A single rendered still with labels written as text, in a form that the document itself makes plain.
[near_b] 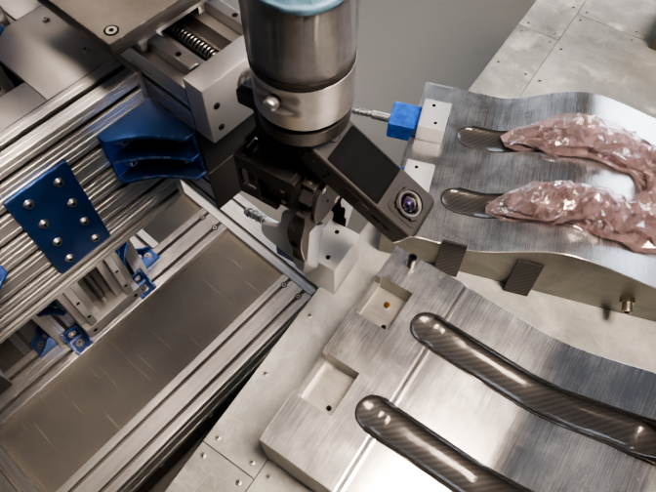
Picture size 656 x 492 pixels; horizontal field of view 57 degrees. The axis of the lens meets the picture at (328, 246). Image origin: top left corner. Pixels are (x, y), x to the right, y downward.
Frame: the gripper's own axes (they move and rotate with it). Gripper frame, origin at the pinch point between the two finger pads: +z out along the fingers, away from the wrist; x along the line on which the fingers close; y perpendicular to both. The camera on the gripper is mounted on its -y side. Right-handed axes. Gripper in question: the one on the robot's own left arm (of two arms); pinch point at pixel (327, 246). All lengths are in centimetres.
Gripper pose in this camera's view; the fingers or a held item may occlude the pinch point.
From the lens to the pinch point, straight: 61.4
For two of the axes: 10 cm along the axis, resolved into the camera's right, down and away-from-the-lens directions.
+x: -5.3, 7.3, -4.2
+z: 0.0, 5.0, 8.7
